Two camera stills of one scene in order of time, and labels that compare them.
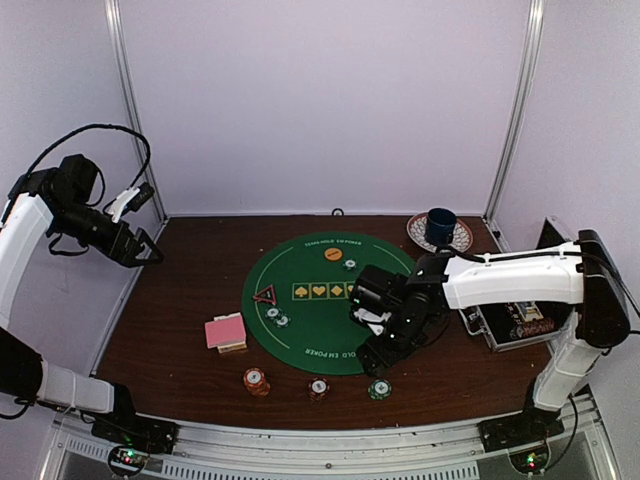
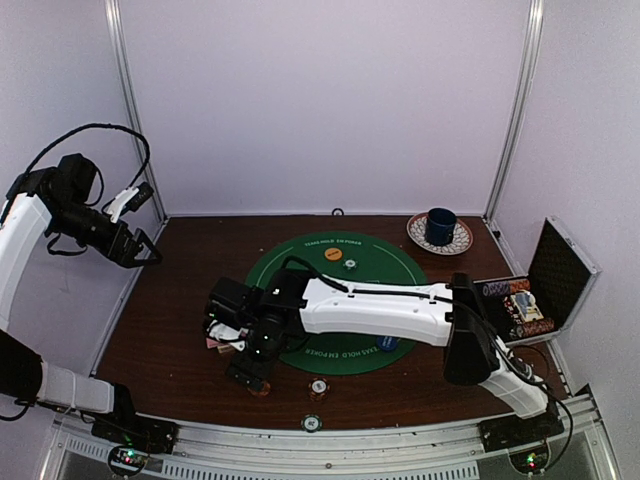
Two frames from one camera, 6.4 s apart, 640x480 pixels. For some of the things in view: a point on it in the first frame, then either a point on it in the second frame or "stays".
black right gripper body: [406, 338] to [243, 370]
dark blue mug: [440, 226] stays
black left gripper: [125, 254] stays
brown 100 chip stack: [318, 389] stays
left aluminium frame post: [130, 91] stays
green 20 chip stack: [379, 389] to [311, 423]
